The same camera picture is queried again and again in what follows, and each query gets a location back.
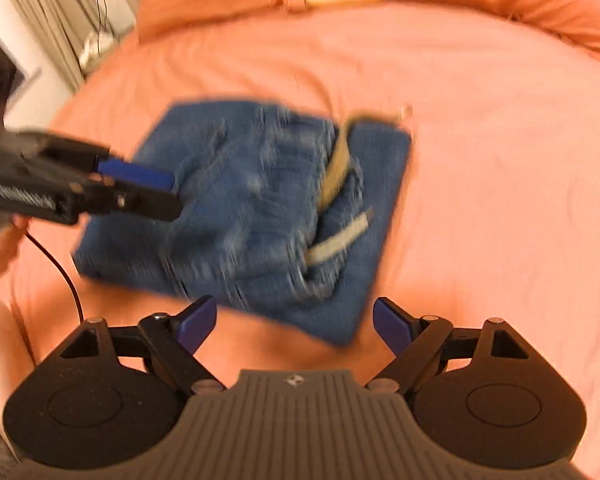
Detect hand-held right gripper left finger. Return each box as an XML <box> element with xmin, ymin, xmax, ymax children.
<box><xmin>60</xmin><ymin>296</ymin><xmax>227</xmax><ymax>397</ymax></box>

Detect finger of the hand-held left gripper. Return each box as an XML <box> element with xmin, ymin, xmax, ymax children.
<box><xmin>80</xmin><ymin>177</ymin><xmax>184</xmax><ymax>224</ymax></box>
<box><xmin>97</xmin><ymin>157</ymin><xmax>177</xmax><ymax>193</ymax></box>

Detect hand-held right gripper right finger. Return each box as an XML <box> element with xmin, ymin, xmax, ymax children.
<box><xmin>365</xmin><ymin>297</ymin><xmax>531</xmax><ymax>397</ymax></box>

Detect blue denim pants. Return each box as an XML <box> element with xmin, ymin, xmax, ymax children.
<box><xmin>72</xmin><ymin>101</ymin><xmax>414</xmax><ymax>347</ymax></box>

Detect person's left forearm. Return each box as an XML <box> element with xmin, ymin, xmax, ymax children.
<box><xmin>0</xmin><ymin>294</ymin><xmax>37</xmax><ymax>443</ymax></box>

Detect person's left hand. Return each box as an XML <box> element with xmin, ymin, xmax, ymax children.
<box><xmin>0</xmin><ymin>214</ymin><xmax>32</xmax><ymax>282</ymax></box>

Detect olive fabric belt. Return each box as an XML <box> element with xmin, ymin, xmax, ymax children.
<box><xmin>305</xmin><ymin>114</ymin><xmax>377</xmax><ymax>266</ymax></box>

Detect beige curtain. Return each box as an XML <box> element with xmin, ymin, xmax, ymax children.
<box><xmin>0</xmin><ymin>0</ymin><xmax>137</xmax><ymax>92</ymax></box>

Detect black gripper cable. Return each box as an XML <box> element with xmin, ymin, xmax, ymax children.
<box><xmin>24</xmin><ymin>231</ymin><xmax>87</xmax><ymax>324</ymax></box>

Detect white charger with cable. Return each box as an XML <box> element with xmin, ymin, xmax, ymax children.
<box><xmin>77</xmin><ymin>30</ymin><xmax>114</xmax><ymax>72</ymax></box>

